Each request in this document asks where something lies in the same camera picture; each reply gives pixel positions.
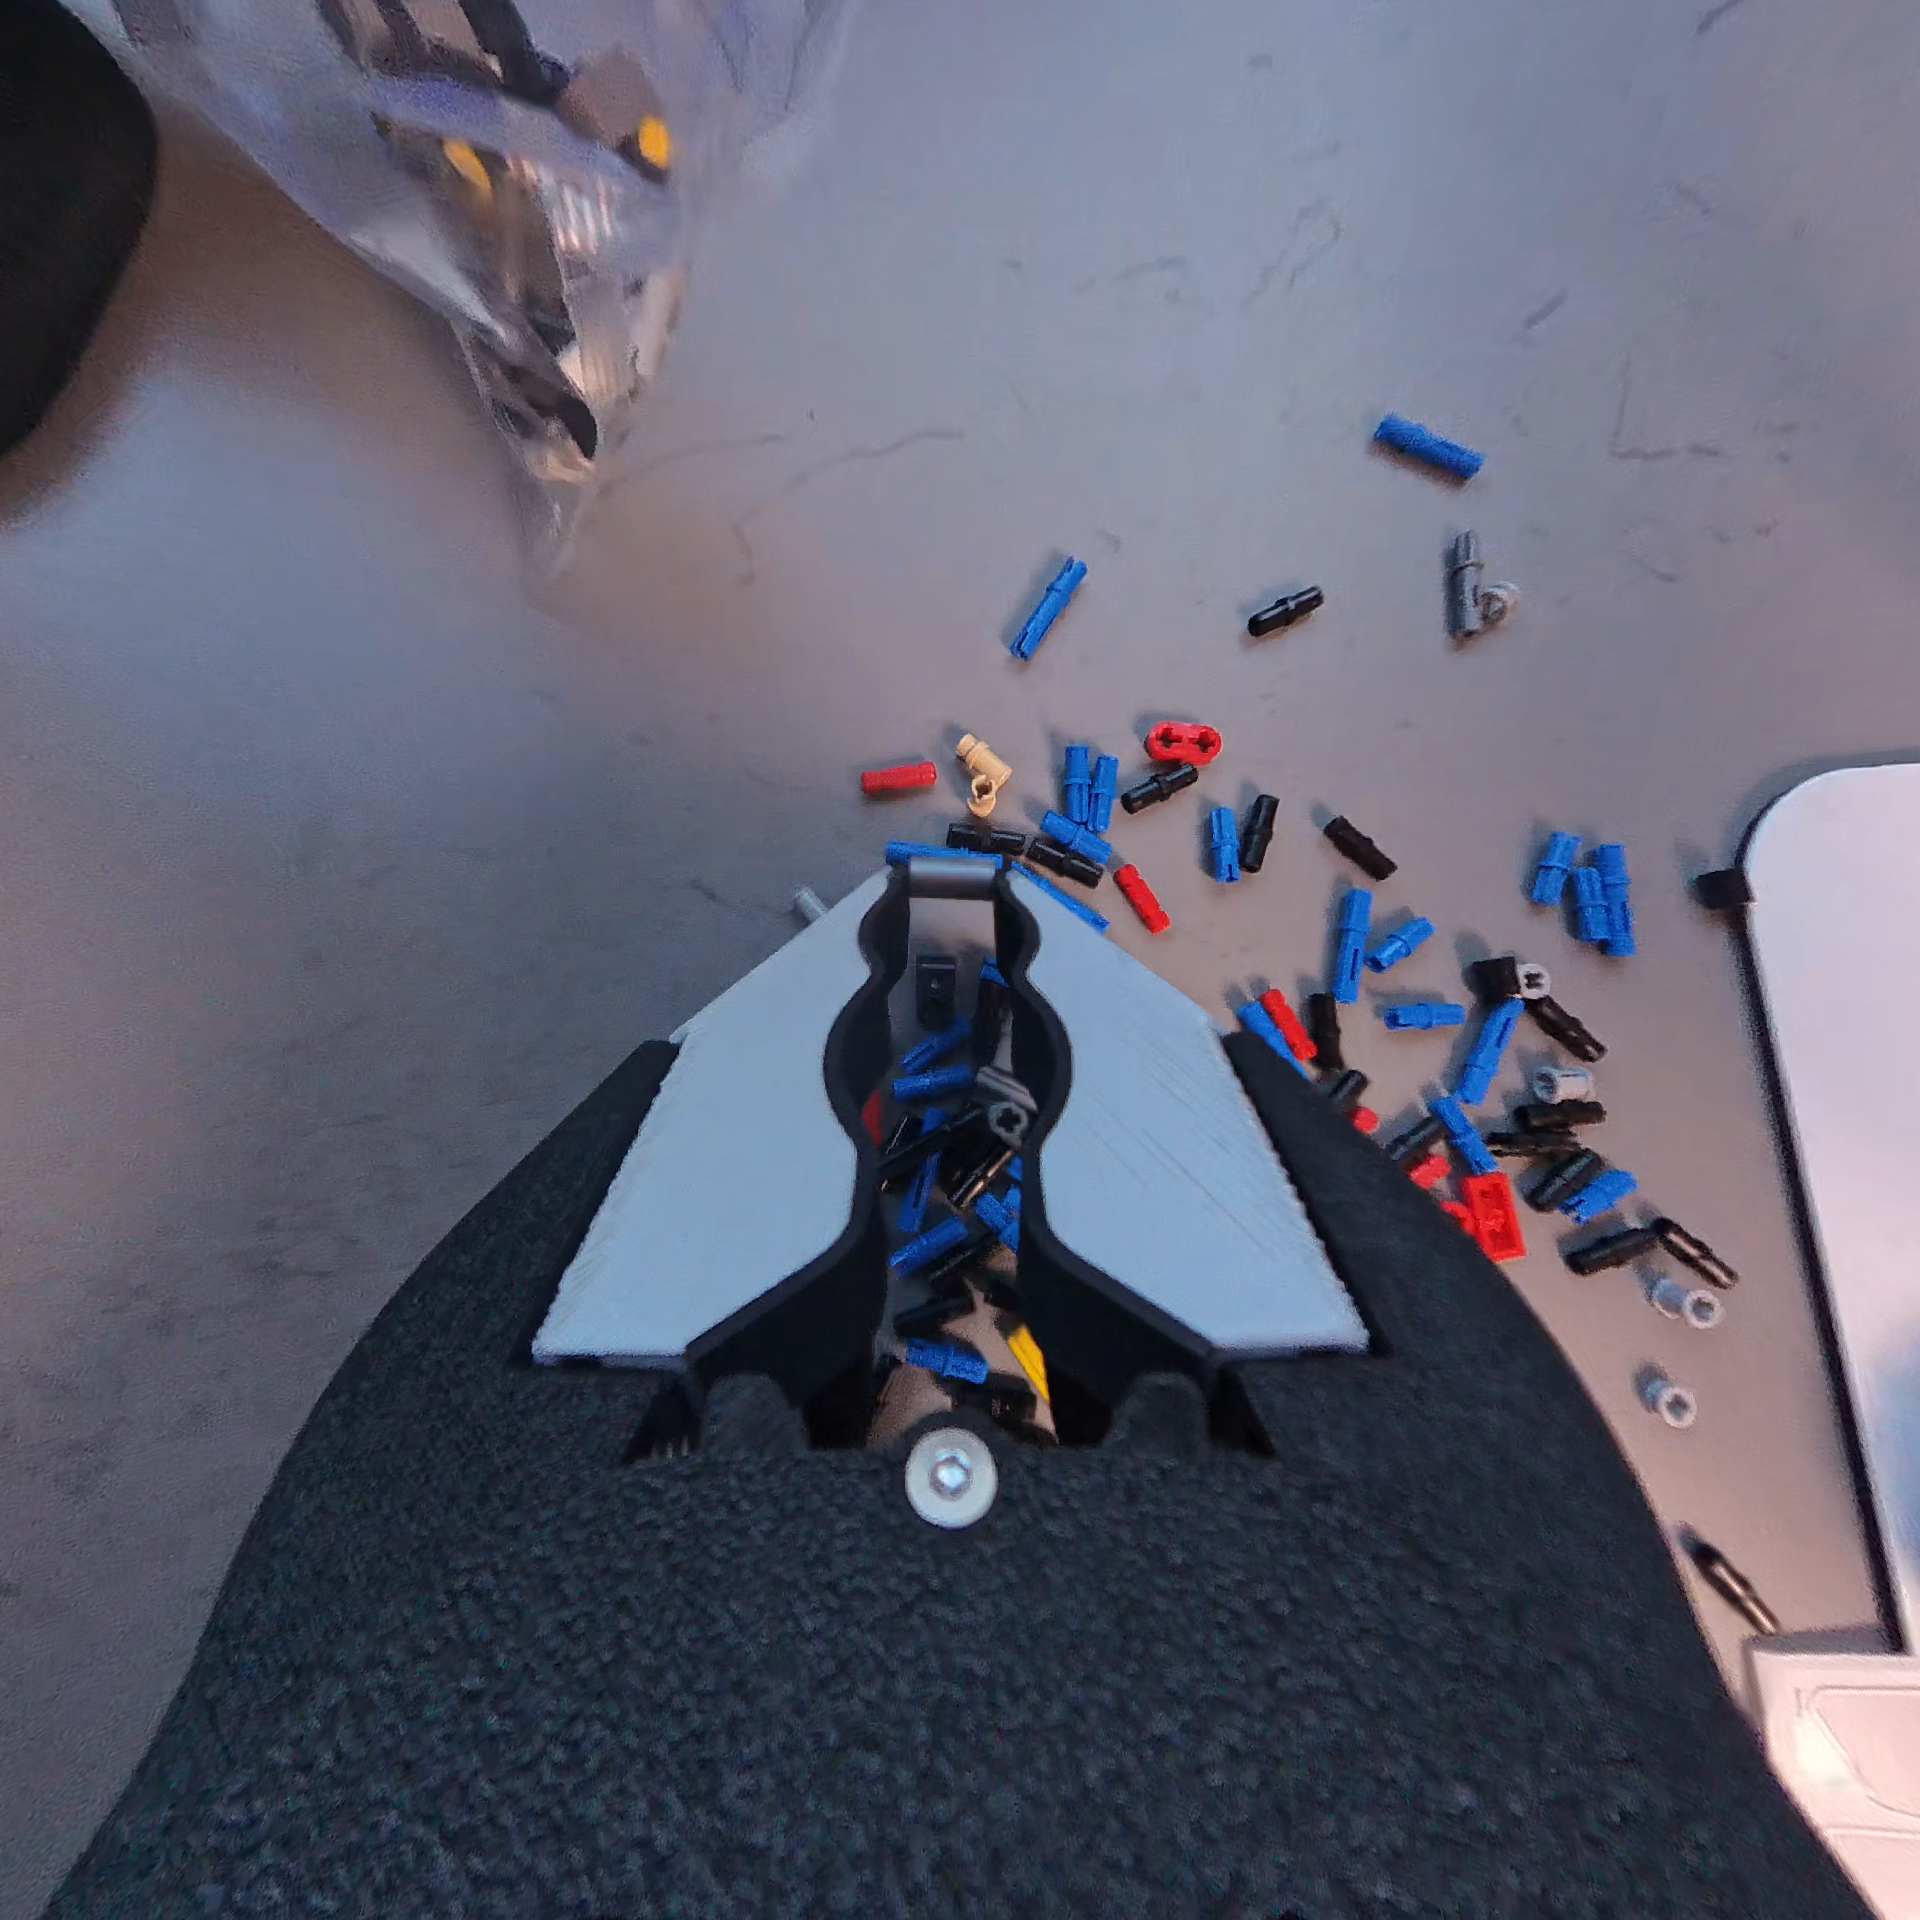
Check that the black chair armrest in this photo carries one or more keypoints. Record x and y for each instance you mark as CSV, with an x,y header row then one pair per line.
x,y
61,211

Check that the small grey toy connector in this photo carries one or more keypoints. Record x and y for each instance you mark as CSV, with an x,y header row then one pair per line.
x,y
1497,605

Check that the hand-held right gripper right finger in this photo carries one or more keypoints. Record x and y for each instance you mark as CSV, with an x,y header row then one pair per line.
x,y
1187,1171

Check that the grey desk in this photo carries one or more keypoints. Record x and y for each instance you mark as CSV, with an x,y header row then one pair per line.
x,y
361,841

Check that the blue toy pin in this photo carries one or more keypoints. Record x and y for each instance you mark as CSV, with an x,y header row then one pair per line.
x,y
1045,606
1430,449

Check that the black toy pin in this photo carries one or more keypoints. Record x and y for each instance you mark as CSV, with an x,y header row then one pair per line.
x,y
1286,613

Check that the red toy connector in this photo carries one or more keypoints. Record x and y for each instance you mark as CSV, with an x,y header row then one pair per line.
x,y
1187,740

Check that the white booklet stand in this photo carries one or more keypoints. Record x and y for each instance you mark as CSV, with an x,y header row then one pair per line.
x,y
1846,1141

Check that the pile of small toy parts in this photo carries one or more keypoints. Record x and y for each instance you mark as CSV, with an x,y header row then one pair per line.
x,y
1471,1053

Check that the white sticker sheet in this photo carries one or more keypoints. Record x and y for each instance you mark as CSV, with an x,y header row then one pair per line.
x,y
1846,1756

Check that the grey toy pin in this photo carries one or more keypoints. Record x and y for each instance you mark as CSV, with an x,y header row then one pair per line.
x,y
1465,572

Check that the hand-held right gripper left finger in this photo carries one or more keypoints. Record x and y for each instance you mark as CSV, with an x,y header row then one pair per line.
x,y
721,1188

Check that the clear plastic bag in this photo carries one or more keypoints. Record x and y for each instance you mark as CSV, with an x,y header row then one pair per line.
x,y
539,211

